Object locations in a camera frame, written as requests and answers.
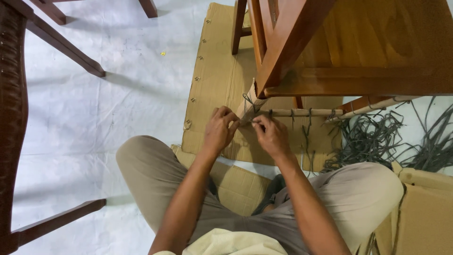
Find pile of loose grey cords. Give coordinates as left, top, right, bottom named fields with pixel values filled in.
left=322, top=96, right=453, bottom=174

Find row of copper cardboard staples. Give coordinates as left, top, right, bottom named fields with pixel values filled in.
left=183, top=18, right=212, bottom=130

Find person's left hand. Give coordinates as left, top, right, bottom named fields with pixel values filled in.
left=202, top=106, right=242, bottom=155

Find large flat cardboard sheet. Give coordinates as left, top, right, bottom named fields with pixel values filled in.
left=181, top=3, right=344, bottom=173

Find long hanging grey cord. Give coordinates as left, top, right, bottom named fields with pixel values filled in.
left=302, top=108, right=316, bottom=175

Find cardboard wrap on chair leg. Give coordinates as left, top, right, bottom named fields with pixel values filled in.
left=236, top=79, right=268, bottom=126

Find grey cord round leg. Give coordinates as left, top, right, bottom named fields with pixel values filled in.
left=242, top=93, right=262, bottom=124

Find person's right hand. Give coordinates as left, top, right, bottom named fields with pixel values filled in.
left=251, top=115, right=292, bottom=162

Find small flat cardboard sheet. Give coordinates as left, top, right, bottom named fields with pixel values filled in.
left=171, top=144, right=272, bottom=217

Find person's cream shirt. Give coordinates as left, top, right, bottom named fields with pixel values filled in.
left=152, top=228, right=289, bottom=255

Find light brown wooden chair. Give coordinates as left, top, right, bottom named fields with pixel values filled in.
left=232, top=0, right=453, bottom=123

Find white plastic floor sheet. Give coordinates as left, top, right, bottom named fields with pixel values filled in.
left=11, top=0, right=453, bottom=255

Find person's beige trousers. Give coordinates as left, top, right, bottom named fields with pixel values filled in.
left=116, top=135, right=405, bottom=255

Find dark brown woven chair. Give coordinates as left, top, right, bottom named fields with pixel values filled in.
left=0, top=0, right=107, bottom=255

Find folded cardboard box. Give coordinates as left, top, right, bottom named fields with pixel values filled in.
left=357, top=162, right=453, bottom=255

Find reddish brown wooden chair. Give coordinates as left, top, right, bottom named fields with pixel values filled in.
left=30, top=0, right=158, bottom=26

